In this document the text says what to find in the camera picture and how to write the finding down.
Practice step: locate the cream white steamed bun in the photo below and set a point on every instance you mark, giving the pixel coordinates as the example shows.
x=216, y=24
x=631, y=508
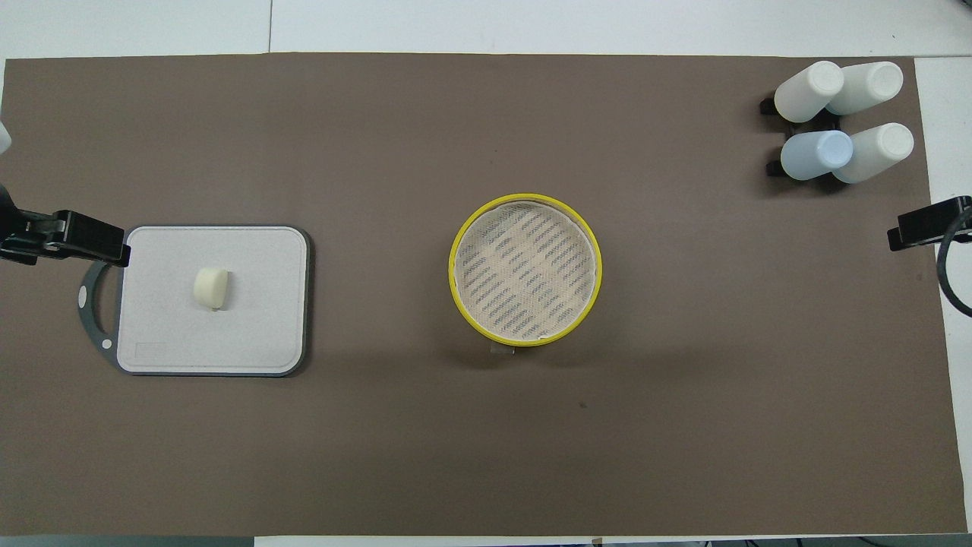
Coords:
x=211, y=287

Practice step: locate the black cup rack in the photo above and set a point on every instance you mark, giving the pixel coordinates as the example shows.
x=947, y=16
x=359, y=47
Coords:
x=767, y=106

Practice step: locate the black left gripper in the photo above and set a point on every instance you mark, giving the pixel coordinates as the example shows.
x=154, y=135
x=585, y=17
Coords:
x=6, y=209

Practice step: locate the white plastic cup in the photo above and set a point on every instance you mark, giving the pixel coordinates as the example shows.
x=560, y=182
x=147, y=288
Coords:
x=809, y=91
x=877, y=150
x=873, y=83

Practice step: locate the light blue plastic cup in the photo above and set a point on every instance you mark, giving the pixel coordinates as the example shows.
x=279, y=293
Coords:
x=816, y=154

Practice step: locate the small clear acrylic tag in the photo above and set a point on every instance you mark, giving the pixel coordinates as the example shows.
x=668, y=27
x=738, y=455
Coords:
x=501, y=351

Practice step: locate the brown table mat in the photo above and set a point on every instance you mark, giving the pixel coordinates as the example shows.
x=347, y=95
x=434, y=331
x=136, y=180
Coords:
x=456, y=456

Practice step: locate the yellow rimmed bamboo steamer tier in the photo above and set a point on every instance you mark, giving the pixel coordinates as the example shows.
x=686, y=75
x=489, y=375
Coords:
x=452, y=270

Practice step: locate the yellow steamer lid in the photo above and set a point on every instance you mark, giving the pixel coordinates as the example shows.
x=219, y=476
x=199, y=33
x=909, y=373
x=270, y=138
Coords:
x=524, y=273

